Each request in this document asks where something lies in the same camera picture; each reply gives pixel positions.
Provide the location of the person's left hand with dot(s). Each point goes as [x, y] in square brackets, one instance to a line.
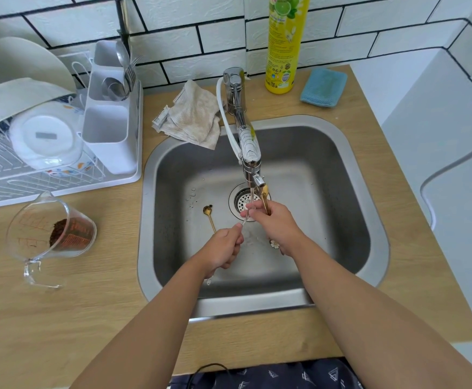
[220, 251]

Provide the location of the person's right hand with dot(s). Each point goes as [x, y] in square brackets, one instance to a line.
[278, 228]

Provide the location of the small silver spoon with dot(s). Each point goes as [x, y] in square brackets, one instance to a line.
[247, 214]

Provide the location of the person's right forearm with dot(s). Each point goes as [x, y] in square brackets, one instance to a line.
[373, 324]

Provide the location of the person's left forearm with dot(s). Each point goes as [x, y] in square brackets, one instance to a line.
[147, 336]

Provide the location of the white dish rack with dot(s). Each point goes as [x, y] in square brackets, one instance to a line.
[106, 184]

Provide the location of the beige rag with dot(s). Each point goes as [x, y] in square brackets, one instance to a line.
[191, 113]

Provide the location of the yellow dish soap bottle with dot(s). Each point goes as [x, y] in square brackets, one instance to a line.
[284, 44]

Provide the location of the steel sink drain strainer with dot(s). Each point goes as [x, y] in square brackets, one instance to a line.
[238, 200]

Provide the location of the stainless steel sink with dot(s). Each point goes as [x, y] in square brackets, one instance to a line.
[333, 170]

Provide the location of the navy patterned shorts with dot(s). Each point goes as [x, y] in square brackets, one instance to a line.
[268, 376]

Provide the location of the blue sponge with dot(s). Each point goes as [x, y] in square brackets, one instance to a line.
[324, 88]

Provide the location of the white cutlery holder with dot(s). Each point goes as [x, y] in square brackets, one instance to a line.
[108, 153]

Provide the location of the chrome faucet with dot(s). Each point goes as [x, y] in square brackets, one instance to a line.
[234, 87]

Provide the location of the brown coffee grounds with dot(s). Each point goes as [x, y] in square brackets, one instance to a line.
[58, 234]

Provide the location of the steel ladle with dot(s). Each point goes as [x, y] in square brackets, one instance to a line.
[114, 89]

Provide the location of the steel fork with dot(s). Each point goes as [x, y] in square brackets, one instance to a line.
[130, 74]

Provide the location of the clear measuring jug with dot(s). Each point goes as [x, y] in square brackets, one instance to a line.
[23, 226]

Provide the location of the white floral print bowl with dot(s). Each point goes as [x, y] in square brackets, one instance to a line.
[45, 155]

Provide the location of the white plate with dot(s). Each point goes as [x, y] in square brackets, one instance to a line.
[29, 58]

